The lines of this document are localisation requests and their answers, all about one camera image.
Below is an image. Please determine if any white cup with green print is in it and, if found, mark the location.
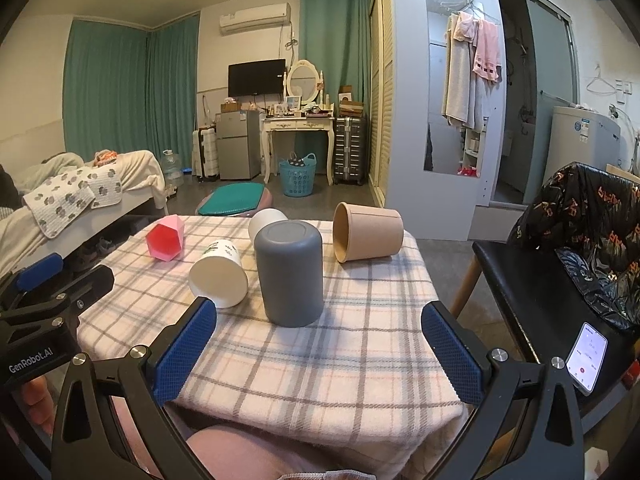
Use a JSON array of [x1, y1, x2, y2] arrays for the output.
[[189, 240, 249, 309]]

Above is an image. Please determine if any grey hanging towel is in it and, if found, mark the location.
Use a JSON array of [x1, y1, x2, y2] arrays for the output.
[[441, 10, 490, 132]]

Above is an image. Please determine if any floral black jacket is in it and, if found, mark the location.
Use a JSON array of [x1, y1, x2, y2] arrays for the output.
[[515, 162, 640, 337]]

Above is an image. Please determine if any silver small fridge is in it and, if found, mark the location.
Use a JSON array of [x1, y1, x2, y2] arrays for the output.
[[216, 110, 262, 181]]

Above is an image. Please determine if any white patterned blanket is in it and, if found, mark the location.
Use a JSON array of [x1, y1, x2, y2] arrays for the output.
[[22, 164, 124, 239]]

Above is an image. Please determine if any white suitcase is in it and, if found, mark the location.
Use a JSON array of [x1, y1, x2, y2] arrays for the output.
[[192, 127, 221, 182]]

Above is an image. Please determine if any slatted wardrobe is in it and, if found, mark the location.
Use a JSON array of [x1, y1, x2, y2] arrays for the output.
[[368, 0, 397, 207]]

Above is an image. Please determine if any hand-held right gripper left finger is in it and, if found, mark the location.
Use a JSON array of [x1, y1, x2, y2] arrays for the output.
[[50, 296, 219, 480]]

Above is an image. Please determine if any white washing machine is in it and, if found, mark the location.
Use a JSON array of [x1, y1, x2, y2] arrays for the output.
[[542, 105, 623, 201]]

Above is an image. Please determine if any pink hanging towel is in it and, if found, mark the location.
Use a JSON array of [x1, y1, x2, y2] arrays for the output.
[[472, 14, 503, 84]]

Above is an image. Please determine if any black television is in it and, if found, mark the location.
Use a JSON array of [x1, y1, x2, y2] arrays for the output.
[[228, 59, 287, 97]]

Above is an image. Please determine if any blue laundry basket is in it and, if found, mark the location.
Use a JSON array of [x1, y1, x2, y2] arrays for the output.
[[278, 153, 318, 197]]

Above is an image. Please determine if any narrow green curtain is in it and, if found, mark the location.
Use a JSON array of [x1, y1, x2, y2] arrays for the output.
[[299, 0, 374, 107]]

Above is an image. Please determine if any plaid tablecloth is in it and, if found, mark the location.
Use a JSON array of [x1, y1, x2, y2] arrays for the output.
[[77, 215, 471, 461]]

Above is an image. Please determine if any person's leg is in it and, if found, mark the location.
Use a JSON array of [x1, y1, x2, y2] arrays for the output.
[[114, 395, 361, 480]]

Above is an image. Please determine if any white smartphone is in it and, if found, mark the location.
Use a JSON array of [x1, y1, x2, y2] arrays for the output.
[[565, 322, 609, 395]]

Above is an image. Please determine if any grey cup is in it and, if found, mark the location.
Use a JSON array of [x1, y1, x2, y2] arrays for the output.
[[254, 220, 324, 329]]

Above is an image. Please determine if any brown paper cup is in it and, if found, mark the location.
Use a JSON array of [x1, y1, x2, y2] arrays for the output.
[[332, 202, 404, 264]]

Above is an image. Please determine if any large water bottle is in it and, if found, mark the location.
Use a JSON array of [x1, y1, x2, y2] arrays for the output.
[[160, 149, 185, 189]]

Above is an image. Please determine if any white wire hanger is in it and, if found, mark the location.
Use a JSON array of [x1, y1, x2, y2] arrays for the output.
[[586, 64, 617, 95]]

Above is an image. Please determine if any wide green curtain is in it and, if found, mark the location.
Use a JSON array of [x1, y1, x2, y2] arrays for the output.
[[64, 14, 202, 162]]

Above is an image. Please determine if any pink hexagonal cup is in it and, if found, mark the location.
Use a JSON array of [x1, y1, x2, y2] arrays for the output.
[[146, 214, 186, 262]]

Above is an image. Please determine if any bed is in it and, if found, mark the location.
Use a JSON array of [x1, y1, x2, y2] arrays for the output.
[[0, 149, 169, 277]]

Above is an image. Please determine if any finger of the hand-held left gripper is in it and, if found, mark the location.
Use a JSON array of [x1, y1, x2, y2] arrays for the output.
[[0, 264, 116, 333], [0, 253, 65, 306]]

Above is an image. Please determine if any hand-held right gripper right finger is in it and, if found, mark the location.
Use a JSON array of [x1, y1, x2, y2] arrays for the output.
[[421, 301, 587, 480]]

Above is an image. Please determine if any white air conditioner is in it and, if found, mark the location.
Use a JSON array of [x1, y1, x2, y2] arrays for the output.
[[219, 3, 292, 37]]

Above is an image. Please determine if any silver black suitcase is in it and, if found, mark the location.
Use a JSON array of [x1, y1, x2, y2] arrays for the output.
[[333, 116, 369, 186]]

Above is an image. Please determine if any green cushioned stool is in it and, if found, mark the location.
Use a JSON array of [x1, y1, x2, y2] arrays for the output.
[[195, 182, 274, 219]]

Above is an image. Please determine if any black chair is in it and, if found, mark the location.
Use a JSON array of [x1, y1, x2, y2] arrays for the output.
[[450, 162, 640, 436]]

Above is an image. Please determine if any white vanity table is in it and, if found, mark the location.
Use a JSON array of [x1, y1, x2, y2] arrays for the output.
[[263, 109, 336, 187]]

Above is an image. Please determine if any person's left hand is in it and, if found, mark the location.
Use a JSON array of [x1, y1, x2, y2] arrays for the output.
[[19, 374, 57, 437]]

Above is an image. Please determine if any wall mirror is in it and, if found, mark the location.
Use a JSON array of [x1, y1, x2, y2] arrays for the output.
[[424, 0, 502, 179]]

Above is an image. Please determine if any oval vanity mirror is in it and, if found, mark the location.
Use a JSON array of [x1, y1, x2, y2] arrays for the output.
[[286, 60, 324, 99]]

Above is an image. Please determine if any cardboard box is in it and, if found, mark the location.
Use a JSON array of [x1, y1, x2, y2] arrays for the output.
[[338, 92, 366, 119]]

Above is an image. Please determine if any plain white cup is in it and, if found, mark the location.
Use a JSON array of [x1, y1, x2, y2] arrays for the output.
[[248, 208, 289, 244]]

